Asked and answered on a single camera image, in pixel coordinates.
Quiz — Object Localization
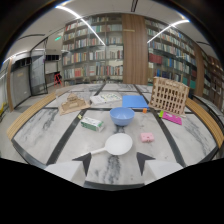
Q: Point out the green and white carton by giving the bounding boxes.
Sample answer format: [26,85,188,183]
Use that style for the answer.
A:
[80,116,105,133]

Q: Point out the bookshelf with glass front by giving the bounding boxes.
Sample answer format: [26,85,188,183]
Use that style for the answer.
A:
[61,13,124,87]

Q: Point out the magenta flat card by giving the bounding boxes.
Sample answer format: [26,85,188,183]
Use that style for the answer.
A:
[161,111,183,126]

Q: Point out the red step ladder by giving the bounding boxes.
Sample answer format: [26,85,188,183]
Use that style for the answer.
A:
[53,72,63,87]

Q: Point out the small pink block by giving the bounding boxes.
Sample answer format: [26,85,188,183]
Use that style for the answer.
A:
[140,132,156,144]

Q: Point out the wooden panel column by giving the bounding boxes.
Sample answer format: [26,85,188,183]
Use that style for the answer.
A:
[121,13,149,86]

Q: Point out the tall bookshelf wall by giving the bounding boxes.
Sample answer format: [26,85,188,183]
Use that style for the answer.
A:
[144,18,224,111]

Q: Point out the blue flat board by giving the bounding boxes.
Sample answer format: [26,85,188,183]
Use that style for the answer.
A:
[121,94,150,110]

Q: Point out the blue plastic bowl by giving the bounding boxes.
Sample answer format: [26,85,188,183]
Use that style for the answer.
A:
[109,106,136,127]

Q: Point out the white round paddle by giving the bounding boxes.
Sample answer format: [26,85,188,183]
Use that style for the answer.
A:
[90,133,134,157]

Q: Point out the wooden lattice building model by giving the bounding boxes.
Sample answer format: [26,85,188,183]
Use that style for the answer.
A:
[148,76,191,118]

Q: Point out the wooden castle model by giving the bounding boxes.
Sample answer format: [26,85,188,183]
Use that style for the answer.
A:
[58,92,91,116]

